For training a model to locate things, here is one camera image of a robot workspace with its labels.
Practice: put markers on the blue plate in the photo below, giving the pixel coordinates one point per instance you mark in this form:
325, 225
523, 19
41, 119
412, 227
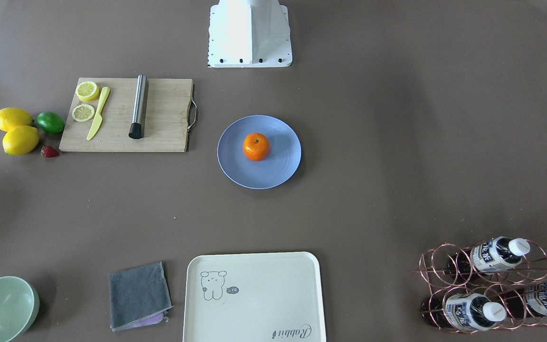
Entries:
280, 164

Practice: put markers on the orange fruit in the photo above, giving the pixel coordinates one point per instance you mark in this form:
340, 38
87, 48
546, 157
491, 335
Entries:
256, 147

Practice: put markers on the tea bottle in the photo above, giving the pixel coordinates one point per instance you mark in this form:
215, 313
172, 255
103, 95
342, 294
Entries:
463, 313
527, 302
486, 258

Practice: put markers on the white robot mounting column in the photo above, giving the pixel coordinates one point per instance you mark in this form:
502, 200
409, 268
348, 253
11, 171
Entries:
249, 34

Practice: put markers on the cream rabbit tray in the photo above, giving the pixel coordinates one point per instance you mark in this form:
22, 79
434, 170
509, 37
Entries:
256, 297

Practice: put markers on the wooden cutting board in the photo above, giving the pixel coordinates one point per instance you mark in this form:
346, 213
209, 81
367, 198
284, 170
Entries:
165, 124

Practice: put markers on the steel muddler tube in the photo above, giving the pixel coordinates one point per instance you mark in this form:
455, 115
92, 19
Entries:
137, 128

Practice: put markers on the grey folded cloth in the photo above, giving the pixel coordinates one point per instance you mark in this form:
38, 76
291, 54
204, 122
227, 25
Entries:
138, 297

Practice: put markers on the yellow plastic knife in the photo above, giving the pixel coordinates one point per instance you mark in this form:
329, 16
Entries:
98, 119

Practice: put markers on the lemon slice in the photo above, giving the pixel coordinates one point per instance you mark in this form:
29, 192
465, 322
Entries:
87, 91
83, 113

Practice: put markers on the green lime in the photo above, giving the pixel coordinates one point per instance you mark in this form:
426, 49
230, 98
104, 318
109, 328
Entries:
50, 122

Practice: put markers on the red strawberry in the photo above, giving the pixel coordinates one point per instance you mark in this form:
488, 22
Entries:
48, 151

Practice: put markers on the yellow lemon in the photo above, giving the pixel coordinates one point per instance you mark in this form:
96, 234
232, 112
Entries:
20, 140
10, 117

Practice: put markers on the green bowl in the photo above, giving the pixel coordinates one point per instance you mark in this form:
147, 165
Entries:
19, 306

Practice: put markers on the copper wire bottle rack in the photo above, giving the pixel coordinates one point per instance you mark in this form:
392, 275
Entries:
531, 271

